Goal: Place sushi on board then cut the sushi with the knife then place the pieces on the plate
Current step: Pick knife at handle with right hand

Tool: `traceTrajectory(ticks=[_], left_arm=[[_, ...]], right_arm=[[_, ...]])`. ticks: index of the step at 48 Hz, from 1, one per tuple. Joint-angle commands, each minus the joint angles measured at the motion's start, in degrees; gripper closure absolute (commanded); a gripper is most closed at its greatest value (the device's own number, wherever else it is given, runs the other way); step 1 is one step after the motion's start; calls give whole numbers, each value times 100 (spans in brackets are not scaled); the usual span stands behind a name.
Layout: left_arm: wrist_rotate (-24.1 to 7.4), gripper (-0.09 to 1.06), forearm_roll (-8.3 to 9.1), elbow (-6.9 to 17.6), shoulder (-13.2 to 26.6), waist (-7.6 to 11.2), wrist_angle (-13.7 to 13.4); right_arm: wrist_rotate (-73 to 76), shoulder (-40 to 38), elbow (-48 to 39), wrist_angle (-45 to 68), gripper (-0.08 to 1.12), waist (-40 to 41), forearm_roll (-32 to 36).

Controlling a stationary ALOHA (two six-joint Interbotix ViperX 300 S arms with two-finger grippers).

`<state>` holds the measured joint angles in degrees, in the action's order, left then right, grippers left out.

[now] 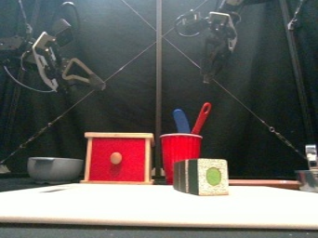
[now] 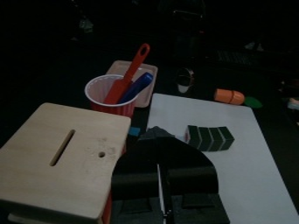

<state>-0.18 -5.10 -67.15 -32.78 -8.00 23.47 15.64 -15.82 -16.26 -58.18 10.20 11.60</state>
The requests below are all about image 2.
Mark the red plastic cup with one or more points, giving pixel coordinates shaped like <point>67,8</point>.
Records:
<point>102,93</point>

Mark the wooden box with slot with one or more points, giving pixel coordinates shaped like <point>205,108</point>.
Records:
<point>58,163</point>

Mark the small blue block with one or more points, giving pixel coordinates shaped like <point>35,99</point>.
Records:
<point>134,131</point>

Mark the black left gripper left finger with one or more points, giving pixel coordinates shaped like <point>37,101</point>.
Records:
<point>137,175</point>

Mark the orange toy carrot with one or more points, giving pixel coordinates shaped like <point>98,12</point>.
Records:
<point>230,96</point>

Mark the black toy sushi roll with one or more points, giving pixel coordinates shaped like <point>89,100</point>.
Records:
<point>210,137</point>

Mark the white cutting board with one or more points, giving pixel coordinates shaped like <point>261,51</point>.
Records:
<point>241,163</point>

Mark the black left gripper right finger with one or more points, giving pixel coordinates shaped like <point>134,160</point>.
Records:
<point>191,175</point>

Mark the red toy knife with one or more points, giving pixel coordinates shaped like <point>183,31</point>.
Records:
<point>126,78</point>

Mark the pink square tray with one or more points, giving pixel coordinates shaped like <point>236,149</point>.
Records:
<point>150,78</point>

